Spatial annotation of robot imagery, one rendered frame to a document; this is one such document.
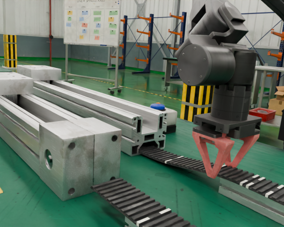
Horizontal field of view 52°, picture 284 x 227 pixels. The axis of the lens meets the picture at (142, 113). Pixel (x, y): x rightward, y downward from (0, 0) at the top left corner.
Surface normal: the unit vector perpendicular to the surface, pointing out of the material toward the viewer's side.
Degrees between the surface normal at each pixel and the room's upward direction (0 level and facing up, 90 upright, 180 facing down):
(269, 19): 90
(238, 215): 0
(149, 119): 90
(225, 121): 0
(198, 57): 90
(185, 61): 90
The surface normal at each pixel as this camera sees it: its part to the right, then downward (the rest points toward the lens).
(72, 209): 0.07, -0.97
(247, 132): 0.64, 0.22
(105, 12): -0.49, 0.17
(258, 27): -0.76, 0.10
